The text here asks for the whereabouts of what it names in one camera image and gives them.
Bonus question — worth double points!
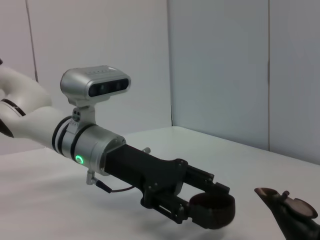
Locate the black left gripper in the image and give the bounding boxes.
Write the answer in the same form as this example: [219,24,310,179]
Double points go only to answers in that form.
[103,144,231,225]

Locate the dark brown teacup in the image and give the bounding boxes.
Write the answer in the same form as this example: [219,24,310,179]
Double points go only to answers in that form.
[188,191,236,230]

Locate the black round teapot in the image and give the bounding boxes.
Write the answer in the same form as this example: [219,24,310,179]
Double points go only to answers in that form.
[254,186,320,240]

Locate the left gripper connector with cable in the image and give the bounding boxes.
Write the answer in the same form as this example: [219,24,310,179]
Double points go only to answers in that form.
[86,169,141,195]

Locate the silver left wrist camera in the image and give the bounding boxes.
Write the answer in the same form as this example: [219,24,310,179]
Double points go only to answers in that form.
[59,65,132,135]

